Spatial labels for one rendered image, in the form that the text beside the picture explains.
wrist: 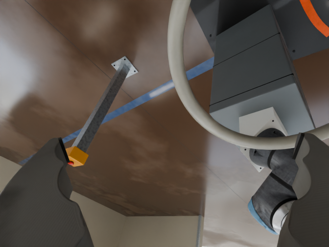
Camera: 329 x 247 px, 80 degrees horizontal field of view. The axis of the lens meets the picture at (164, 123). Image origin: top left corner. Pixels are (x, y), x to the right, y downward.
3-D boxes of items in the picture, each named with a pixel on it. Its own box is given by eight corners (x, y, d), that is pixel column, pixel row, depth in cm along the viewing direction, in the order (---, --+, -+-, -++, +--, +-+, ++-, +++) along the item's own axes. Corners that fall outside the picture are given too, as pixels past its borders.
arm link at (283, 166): (302, 148, 88) (348, 171, 73) (278, 179, 90) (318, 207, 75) (286, 135, 80) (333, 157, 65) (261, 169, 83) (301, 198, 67)
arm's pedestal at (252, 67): (297, 50, 152) (333, 140, 100) (235, 78, 182) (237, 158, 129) (275, -10, 127) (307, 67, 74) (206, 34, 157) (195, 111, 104)
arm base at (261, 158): (286, 142, 98) (305, 152, 90) (259, 170, 99) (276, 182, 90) (272, 119, 89) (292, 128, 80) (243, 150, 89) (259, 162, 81)
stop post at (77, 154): (111, 63, 199) (50, 157, 131) (125, 55, 188) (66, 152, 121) (124, 78, 210) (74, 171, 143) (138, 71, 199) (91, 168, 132)
